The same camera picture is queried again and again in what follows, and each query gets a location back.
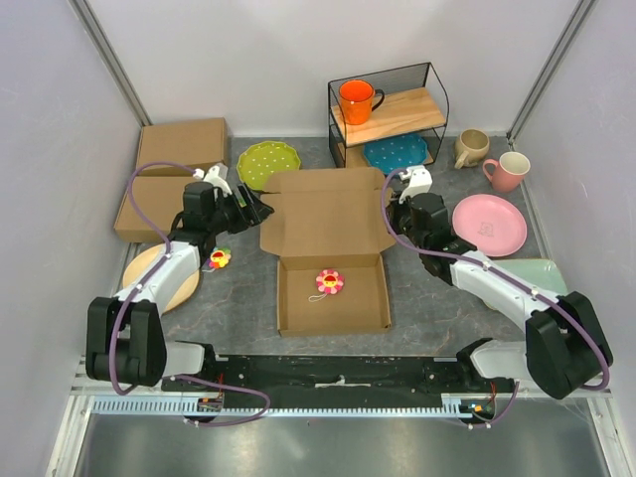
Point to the grey cable duct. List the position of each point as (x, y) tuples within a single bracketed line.
[(316, 403)]

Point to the beige ceramic mug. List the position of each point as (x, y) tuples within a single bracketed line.
[(470, 148)]

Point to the orange mug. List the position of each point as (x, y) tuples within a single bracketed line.
[(358, 99)]

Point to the beige bird plate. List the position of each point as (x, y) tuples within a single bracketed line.
[(136, 267)]

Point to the blue dotted plate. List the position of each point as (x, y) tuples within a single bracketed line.
[(396, 152)]

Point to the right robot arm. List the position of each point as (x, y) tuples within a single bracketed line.
[(564, 348)]

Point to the closed cardboard box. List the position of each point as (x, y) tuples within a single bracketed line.
[(197, 144), (160, 199)]

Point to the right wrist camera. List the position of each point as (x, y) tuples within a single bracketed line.
[(417, 180)]

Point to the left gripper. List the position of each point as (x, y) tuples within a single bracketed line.
[(254, 211)]

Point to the closed cardboard box front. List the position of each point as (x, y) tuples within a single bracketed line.
[(160, 199)]

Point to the pink flower toy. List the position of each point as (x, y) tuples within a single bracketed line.
[(328, 282)]

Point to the black wire wooden shelf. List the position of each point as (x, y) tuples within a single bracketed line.
[(407, 99)]

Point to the pink mug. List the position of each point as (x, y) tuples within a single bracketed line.
[(508, 172)]

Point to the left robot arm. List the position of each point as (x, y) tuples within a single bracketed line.
[(125, 343)]

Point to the closed cardboard box rear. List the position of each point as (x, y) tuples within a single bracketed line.
[(197, 144)]

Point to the mint rectangular plate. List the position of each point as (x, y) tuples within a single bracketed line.
[(542, 272)]

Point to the large cardboard box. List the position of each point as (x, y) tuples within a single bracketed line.
[(328, 219)]

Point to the green dotted plate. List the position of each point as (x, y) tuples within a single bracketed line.
[(259, 161)]

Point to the pink round plate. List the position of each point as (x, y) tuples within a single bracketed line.
[(495, 226)]

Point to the rainbow flower toy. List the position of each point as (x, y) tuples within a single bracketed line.
[(220, 257)]

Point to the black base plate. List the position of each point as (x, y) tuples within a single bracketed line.
[(275, 375)]

